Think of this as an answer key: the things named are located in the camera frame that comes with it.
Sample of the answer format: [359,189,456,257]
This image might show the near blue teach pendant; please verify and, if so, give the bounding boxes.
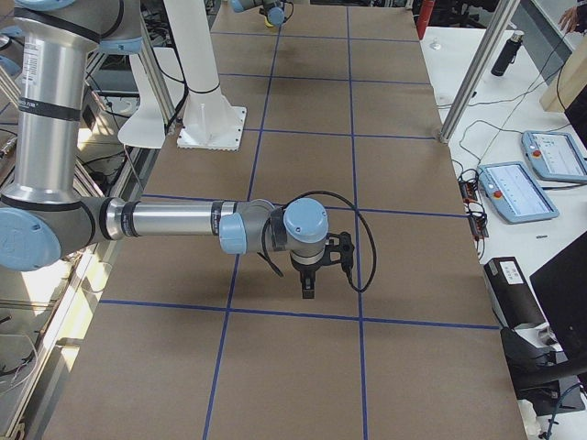
[478,161,559,224]

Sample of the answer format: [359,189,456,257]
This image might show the black box with label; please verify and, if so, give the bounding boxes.
[483,257,546,330]

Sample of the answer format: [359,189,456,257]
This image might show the black water bottle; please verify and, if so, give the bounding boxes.
[491,30,525,77]

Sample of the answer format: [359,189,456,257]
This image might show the person in black jacket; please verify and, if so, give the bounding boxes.
[559,3,586,33]

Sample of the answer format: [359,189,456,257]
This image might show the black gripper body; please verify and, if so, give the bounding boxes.
[293,260,319,278]

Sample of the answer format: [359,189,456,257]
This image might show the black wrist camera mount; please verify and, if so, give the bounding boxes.
[319,232,355,278]

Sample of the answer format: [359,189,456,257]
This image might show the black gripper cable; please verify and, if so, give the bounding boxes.
[259,190,378,292]

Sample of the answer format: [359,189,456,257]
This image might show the aluminium frame post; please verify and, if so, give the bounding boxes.
[438,0,520,144]

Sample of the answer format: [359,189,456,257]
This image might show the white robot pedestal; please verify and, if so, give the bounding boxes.
[118,1,247,151]

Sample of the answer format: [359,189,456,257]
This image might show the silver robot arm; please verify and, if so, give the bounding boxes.
[228,0,286,27]
[1,1,330,299]

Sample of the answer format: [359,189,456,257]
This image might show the far blue teach pendant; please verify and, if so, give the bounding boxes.
[522,131,586,183]

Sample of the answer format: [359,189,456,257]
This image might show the black computer monitor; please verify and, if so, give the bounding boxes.
[530,233,586,358]

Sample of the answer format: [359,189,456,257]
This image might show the blue teach pendant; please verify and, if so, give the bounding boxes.
[478,161,559,224]
[522,131,586,183]

